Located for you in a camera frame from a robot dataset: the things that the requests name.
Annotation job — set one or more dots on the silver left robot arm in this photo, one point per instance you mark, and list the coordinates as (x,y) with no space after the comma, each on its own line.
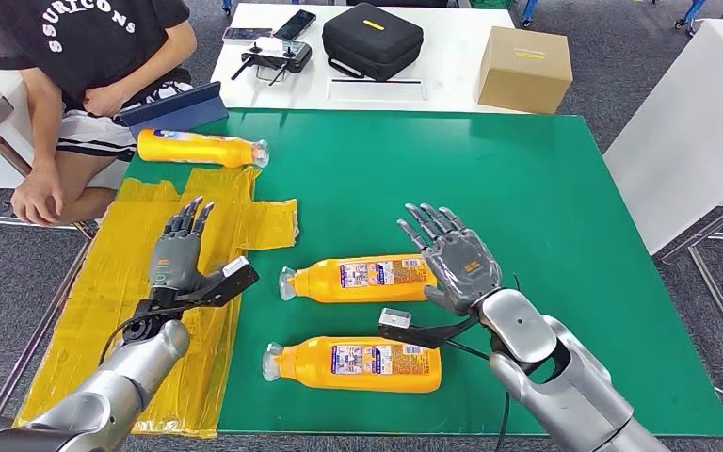
(106,387)

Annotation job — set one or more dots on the blue tablet case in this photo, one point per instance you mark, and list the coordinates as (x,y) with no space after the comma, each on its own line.
(180,112)

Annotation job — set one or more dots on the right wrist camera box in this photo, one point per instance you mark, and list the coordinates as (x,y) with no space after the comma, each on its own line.
(424,337)

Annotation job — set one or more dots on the black drone remote controller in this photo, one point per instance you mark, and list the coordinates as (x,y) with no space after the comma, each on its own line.
(275,57)

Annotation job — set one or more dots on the black smartphone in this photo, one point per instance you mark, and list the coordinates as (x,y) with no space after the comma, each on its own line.
(295,25)

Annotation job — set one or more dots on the person's left hand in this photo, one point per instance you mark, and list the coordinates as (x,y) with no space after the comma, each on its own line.
(106,100)

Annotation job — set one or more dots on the metal table leg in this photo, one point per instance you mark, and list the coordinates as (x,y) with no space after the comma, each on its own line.
(46,315)

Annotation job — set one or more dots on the person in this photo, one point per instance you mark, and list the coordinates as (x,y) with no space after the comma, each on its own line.
(106,37)

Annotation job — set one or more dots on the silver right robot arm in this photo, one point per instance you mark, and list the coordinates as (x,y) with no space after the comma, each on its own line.
(561,387)

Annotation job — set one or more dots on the orange detergent bottle clear cap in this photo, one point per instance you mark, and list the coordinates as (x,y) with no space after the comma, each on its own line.
(324,284)
(361,374)
(199,150)

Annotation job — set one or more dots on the black zip carrying case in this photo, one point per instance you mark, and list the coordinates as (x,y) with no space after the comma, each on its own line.
(371,41)

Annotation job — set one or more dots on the steel frame legs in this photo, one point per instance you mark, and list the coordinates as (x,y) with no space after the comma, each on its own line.
(720,309)

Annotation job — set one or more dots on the pale smartphone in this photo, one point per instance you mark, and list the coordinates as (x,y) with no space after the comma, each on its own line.
(248,34)

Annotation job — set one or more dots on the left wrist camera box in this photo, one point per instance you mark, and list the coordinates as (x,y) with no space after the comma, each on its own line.
(224,290)

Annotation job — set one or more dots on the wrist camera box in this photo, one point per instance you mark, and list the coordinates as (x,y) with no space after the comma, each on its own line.
(424,337)
(224,290)

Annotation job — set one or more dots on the brown cardboard box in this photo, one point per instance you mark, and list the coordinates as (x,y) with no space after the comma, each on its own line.
(525,71)

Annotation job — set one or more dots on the yellow plastic sheet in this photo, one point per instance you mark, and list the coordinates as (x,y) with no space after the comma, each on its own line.
(87,299)

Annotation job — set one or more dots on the plain white table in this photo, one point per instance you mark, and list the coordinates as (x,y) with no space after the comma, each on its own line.
(686,125)

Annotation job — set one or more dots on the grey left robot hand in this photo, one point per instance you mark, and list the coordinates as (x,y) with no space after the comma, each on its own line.
(174,262)

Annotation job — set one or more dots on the person's right hand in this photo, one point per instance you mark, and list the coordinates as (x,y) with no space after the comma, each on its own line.
(37,196)

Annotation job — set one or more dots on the green plastic crate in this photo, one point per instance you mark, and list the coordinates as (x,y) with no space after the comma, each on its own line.
(489,3)

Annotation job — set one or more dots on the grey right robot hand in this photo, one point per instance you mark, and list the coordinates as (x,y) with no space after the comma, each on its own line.
(464,268)

